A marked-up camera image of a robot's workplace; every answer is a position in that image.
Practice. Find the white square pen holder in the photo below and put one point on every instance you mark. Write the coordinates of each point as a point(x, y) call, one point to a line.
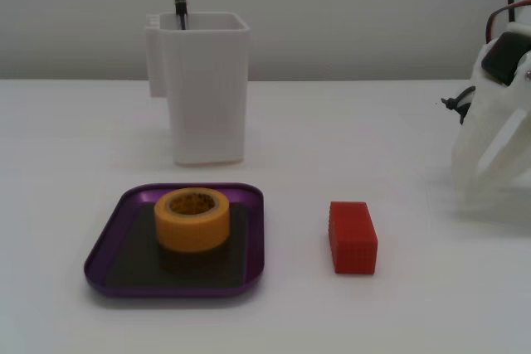
point(207, 101)

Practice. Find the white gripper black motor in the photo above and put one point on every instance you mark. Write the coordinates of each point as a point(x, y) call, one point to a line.
point(493, 143)

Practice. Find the purple metal tray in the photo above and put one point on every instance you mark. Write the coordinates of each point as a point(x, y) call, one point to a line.
point(124, 265)

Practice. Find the yellow tape roll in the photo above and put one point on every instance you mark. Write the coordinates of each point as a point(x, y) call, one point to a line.
point(193, 229)

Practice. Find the red ribbed block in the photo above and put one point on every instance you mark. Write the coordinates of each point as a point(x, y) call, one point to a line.
point(352, 242)

